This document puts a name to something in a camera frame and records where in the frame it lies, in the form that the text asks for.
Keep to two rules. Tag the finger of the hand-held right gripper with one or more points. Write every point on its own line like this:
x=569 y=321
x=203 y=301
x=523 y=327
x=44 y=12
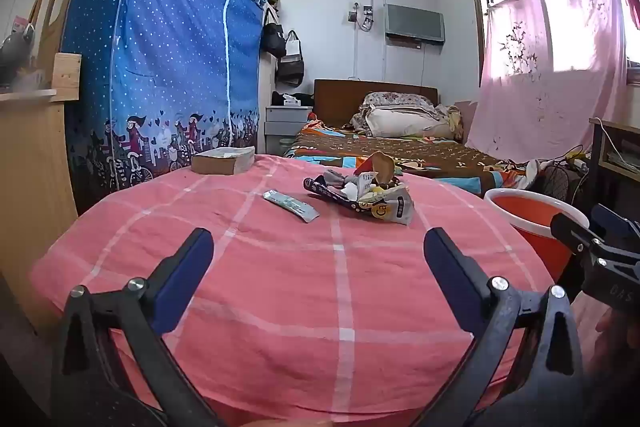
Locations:
x=570 y=227
x=615 y=222

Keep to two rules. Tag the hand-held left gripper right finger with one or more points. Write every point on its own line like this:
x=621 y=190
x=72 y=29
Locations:
x=450 y=282

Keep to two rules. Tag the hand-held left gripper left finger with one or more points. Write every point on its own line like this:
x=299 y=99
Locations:
x=187 y=277

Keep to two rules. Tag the orange bucket with white rim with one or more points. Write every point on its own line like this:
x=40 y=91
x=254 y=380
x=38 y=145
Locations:
x=525 y=217

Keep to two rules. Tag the white yellow snack bag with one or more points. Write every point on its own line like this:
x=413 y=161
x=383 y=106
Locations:
x=397 y=207

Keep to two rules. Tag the silver blue wrapper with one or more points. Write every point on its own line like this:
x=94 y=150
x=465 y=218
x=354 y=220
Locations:
x=292 y=206

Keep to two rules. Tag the white paper packet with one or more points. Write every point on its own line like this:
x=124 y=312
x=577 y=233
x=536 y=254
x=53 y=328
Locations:
x=366 y=183

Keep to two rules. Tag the brown paper cup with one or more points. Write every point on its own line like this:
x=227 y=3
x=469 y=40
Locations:
x=384 y=169

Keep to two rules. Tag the grey cloth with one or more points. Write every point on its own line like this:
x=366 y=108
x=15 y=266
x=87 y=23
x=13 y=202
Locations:
x=335 y=179

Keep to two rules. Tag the stack of papers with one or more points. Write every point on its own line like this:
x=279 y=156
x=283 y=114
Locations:
x=622 y=157

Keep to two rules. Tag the yellow power strip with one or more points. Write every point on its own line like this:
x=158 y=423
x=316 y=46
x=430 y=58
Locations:
x=575 y=155

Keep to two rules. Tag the wood and black desk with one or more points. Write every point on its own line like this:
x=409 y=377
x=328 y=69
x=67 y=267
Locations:
x=597 y=147

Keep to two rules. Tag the pink checked cloth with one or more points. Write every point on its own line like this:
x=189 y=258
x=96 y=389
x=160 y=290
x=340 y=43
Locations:
x=300 y=307

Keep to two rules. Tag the thick brown book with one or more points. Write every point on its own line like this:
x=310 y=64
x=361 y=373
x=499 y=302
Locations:
x=220 y=162

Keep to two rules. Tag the pink hanging sheet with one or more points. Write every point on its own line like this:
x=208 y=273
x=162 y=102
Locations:
x=540 y=107

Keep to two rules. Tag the colourful patchwork bedspread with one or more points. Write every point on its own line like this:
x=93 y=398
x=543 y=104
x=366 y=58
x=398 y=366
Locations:
x=400 y=152

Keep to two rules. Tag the pale yellow cloth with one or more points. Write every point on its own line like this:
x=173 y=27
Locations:
x=455 y=122

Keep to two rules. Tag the cream pillow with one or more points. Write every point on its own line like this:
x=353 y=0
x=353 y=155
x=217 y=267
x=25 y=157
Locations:
x=405 y=122

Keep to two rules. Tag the grey nightstand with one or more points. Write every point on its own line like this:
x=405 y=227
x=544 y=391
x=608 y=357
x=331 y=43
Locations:
x=285 y=127

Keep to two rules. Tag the floral pillow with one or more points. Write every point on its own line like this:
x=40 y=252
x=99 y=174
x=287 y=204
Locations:
x=395 y=99

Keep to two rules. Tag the light wooden cabinet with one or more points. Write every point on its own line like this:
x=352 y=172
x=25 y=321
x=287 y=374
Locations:
x=30 y=157

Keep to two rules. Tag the white tall cabinet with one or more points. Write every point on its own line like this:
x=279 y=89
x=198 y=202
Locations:
x=267 y=82

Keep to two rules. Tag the brown wooden bed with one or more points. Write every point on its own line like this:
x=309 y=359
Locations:
x=340 y=99

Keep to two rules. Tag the black cloth pile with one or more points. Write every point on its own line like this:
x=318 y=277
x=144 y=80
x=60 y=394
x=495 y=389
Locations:
x=305 y=97

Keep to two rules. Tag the blue dotted fabric wardrobe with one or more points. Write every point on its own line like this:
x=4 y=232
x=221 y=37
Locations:
x=165 y=57

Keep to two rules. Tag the dark grey tote bag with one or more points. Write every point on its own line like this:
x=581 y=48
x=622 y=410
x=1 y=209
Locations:
x=290 y=69

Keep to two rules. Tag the black handbag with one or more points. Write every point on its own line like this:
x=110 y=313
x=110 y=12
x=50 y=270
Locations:
x=274 y=39

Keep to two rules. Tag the grey rounded ornament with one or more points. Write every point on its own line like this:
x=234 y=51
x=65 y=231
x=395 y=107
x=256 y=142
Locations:
x=15 y=54

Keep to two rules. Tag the grey covered wall television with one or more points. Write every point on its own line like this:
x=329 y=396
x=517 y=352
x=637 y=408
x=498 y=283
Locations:
x=415 y=24

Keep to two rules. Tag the wall socket with plugs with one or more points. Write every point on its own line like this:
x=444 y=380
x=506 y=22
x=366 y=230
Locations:
x=367 y=14

